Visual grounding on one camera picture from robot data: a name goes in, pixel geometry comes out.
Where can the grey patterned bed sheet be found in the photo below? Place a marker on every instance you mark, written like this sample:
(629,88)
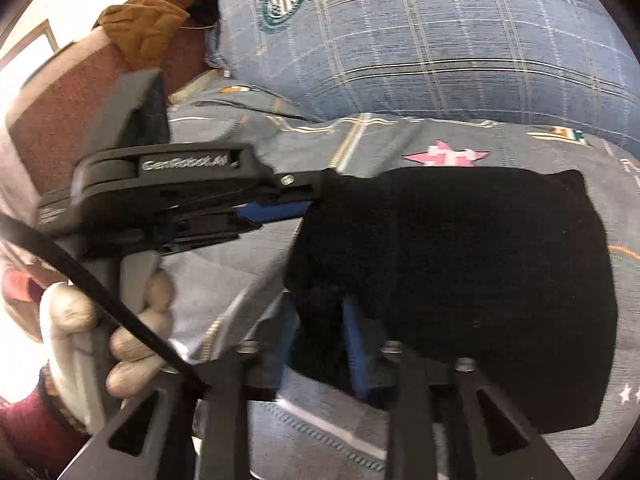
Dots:
(300,140)

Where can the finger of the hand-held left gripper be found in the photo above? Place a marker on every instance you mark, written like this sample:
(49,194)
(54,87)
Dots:
(300,182)
(270,212)

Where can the black pants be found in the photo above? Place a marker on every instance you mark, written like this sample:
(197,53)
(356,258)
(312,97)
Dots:
(475,260)

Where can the person's left hand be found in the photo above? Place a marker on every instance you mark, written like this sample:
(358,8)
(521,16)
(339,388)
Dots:
(70,340)

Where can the reddish brown headboard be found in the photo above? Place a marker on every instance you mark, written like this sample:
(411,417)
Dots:
(60,110)

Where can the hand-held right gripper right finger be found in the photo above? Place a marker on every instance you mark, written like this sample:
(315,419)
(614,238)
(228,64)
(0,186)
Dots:
(356,350)

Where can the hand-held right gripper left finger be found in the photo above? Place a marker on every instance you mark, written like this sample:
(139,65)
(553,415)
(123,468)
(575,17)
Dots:
(289,350)

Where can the person's left forearm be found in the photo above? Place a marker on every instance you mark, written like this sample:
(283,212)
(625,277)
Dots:
(30,430)

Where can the brown quilted cushion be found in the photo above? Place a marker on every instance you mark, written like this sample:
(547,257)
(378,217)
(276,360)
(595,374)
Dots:
(150,25)

